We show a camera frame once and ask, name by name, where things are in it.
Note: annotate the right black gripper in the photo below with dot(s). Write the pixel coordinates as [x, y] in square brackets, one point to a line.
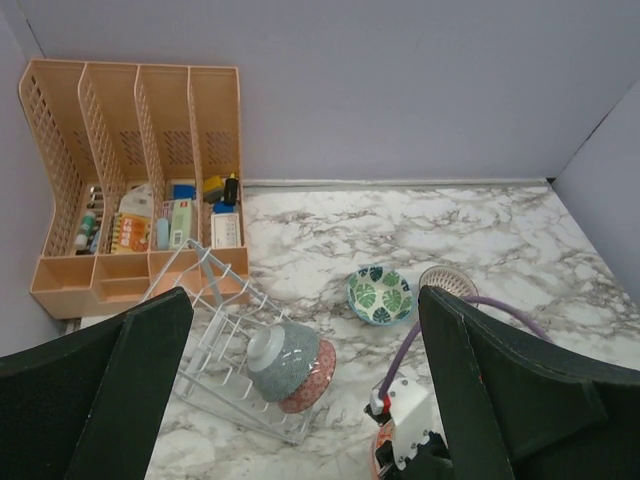
[431, 461]

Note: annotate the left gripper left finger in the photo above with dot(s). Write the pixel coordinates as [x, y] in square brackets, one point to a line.
[89, 405]

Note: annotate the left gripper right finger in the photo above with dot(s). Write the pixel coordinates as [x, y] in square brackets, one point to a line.
[514, 406]

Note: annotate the orange white floral bowl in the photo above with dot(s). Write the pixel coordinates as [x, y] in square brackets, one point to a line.
[375, 452]

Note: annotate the red floral outside bowl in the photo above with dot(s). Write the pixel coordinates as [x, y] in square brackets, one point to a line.
[316, 383]

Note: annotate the purple pattern white bowl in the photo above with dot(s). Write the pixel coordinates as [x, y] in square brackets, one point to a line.
[450, 279]

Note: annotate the blue wave outside bowl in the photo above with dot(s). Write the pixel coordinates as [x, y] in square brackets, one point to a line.
[280, 357]

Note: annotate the white glue bottle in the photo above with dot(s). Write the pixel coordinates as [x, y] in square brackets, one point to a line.
[84, 230]

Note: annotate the green leaf pattern bowl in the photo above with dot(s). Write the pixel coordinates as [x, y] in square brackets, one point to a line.
[380, 295]

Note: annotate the orange spiral notebook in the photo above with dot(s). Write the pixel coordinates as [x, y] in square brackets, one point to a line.
[130, 234]

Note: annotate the light blue eraser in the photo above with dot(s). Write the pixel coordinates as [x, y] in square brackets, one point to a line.
[162, 232]

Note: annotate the green white box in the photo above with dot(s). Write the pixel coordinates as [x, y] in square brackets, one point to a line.
[181, 215]

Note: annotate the white paper pack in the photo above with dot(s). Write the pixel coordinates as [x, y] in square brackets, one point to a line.
[138, 201]

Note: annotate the white label box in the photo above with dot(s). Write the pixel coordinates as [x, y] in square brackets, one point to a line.
[225, 230]

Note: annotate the blue box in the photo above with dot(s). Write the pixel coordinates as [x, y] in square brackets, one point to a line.
[182, 191]

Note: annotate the orange plastic file organizer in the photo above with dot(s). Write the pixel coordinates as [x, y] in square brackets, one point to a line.
[104, 128]

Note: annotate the black yellow marker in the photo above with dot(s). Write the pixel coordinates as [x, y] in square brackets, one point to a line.
[231, 188]

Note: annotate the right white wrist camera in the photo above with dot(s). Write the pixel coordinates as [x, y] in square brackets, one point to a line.
[410, 408]

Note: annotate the white wire dish rack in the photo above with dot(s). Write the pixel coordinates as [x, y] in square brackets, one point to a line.
[228, 309]

